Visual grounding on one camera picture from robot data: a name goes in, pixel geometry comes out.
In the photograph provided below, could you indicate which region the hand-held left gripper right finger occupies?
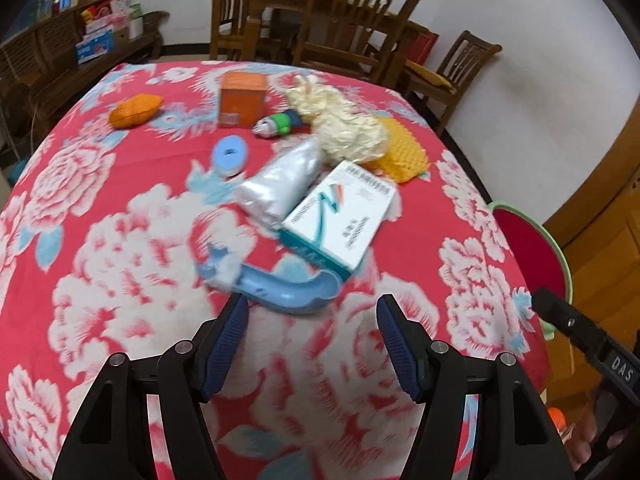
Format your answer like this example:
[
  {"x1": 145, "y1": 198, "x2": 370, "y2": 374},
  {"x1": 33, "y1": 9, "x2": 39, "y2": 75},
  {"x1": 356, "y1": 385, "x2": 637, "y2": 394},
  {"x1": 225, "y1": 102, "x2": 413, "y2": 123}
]
[{"x1": 376, "y1": 294, "x2": 576, "y2": 480}]

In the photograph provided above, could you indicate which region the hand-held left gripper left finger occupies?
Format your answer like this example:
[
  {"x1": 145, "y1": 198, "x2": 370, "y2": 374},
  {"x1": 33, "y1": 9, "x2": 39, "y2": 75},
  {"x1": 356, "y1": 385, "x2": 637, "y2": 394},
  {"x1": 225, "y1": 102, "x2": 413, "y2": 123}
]
[{"x1": 52, "y1": 292, "x2": 249, "y2": 480}]

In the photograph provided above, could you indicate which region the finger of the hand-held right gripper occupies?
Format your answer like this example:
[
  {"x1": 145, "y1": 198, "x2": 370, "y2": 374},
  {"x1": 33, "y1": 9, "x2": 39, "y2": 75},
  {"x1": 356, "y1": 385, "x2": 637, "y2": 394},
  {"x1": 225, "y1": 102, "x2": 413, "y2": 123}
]
[{"x1": 531, "y1": 287, "x2": 608, "y2": 366}]

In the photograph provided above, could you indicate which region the red basin with green rim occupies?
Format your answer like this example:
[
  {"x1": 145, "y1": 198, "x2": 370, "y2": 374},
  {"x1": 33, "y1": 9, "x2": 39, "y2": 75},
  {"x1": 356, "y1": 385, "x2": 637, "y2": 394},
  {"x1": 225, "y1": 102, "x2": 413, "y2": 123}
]
[{"x1": 487, "y1": 201, "x2": 573, "y2": 341}]

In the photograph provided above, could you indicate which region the blue curved plastic piece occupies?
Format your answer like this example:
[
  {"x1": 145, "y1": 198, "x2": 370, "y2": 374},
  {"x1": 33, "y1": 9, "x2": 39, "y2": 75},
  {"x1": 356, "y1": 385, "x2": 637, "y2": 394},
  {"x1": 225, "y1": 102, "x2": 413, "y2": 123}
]
[{"x1": 195, "y1": 244, "x2": 343, "y2": 316}]

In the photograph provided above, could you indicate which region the orange cardboard box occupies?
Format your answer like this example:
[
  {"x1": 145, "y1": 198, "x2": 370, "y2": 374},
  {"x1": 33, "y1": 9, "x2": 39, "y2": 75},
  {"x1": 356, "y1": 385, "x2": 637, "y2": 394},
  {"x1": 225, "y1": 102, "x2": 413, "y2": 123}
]
[{"x1": 218, "y1": 72, "x2": 267, "y2": 128}]

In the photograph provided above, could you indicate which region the person's right hand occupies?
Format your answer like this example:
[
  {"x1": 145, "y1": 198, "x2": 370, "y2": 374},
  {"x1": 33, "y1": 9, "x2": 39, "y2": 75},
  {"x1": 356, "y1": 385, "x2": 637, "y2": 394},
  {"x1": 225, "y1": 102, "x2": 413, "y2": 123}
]
[{"x1": 569, "y1": 397, "x2": 608, "y2": 472}]

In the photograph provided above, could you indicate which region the wooden door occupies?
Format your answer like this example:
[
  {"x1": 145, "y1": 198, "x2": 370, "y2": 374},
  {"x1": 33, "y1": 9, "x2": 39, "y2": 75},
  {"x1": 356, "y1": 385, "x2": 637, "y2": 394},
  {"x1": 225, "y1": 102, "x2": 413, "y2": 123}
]
[{"x1": 542, "y1": 105, "x2": 640, "y2": 361}]

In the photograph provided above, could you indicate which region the red floral tablecloth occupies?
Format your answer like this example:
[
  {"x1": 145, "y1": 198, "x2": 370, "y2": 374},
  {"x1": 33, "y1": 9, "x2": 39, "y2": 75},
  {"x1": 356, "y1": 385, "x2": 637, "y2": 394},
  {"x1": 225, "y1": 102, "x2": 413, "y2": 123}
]
[{"x1": 0, "y1": 60, "x2": 553, "y2": 480}]

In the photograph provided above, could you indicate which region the white teal medicine box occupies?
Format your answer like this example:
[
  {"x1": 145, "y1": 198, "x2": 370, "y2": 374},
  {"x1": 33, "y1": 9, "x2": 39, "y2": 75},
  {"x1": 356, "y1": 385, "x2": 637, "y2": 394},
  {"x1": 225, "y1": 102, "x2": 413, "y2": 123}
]
[{"x1": 279, "y1": 160, "x2": 398, "y2": 282}]

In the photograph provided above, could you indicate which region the white plastic bag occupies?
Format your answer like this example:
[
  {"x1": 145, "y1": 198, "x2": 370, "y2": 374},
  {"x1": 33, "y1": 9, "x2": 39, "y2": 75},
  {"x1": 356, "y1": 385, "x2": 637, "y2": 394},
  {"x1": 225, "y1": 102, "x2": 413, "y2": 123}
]
[{"x1": 234, "y1": 137, "x2": 323, "y2": 229}]

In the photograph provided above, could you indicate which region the blue round tape roll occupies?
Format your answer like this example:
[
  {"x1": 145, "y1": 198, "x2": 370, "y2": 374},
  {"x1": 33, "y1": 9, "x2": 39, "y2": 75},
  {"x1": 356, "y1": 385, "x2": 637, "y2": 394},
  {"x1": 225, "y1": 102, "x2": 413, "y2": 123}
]
[{"x1": 211, "y1": 135, "x2": 249, "y2": 177}]

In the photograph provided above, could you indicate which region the yellow mesh sponge cloth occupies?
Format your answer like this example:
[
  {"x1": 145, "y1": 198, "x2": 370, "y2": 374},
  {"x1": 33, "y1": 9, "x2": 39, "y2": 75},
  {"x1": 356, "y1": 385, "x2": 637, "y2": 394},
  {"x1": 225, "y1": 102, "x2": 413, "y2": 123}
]
[{"x1": 360, "y1": 115, "x2": 431, "y2": 183}]

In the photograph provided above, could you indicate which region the large crumpled cream paper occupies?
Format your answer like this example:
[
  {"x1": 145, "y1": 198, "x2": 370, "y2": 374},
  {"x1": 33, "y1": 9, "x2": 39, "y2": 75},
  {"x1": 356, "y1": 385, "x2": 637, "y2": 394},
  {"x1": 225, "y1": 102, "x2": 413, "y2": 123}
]
[{"x1": 312, "y1": 109, "x2": 389, "y2": 164}]

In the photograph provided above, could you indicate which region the green blue white tube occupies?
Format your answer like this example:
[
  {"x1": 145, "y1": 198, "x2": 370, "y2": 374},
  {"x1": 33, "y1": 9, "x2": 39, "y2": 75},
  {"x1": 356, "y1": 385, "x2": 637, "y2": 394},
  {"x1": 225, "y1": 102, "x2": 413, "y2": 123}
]
[{"x1": 252, "y1": 110, "x2": 304, "y2": 138}]

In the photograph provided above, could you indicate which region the teal dustpan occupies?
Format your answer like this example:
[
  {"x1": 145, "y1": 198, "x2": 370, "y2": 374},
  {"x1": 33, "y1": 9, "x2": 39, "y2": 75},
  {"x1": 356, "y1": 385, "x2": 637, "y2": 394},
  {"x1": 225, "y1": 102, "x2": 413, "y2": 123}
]
[{"x1": 7, "y1": 156, "x2": 29, "y2": 186}]

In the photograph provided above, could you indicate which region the yellow seat cushion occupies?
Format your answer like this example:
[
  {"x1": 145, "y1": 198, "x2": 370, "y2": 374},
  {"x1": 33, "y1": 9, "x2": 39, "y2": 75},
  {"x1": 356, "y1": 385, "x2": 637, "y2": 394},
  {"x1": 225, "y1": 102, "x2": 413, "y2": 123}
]
[{"x1": 405, "y1": 61, "x2": 453, "y2": 88}]

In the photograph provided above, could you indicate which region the wooden chair with yellow cushion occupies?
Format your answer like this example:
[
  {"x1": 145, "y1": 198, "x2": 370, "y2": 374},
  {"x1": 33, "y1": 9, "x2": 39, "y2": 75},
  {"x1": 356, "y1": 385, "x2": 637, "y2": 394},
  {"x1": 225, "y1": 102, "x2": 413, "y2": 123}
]
[{"x1": 400, "y1": 30, "x2": 502, "y2": 133}]

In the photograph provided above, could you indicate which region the red paper bag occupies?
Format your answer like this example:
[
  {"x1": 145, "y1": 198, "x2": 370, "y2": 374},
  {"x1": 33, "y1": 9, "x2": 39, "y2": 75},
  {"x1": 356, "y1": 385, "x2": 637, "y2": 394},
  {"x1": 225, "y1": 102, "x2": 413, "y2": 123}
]
[{"x1": 410, "y1": 30, "x2": 440, "y2": 65}]

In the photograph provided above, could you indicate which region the long wooden bench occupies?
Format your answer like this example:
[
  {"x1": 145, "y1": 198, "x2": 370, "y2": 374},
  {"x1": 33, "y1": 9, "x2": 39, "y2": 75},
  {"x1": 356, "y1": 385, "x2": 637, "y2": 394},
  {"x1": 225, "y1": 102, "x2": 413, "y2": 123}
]
[{"x1": 0, "y1": 7, "x2": 170, "y2": 161}]

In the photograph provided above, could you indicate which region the large wooden chair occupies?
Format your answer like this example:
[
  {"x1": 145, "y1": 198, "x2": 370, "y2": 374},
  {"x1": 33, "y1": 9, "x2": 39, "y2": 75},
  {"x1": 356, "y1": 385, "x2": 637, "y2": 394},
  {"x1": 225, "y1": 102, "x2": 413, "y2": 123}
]
[{"x1": 292, "y1": 0, "x2": 433, "y2": 80}]

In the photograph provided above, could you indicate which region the tall slim wooden chair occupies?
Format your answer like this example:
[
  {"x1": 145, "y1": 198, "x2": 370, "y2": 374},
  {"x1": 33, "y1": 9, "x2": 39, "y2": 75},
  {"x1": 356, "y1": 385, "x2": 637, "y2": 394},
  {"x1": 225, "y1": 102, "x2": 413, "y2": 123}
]
[{"x1": 207, "y1": 0, "x2": 252, "y2": 61}]

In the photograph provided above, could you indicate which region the pile of colourful boxes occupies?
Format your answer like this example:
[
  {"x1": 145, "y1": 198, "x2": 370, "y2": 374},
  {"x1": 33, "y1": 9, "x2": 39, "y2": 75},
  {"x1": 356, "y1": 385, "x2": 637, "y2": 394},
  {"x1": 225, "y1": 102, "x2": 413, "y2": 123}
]
[{"x1": 75, "y1": 0, "x2": 146, "y2": 65}]

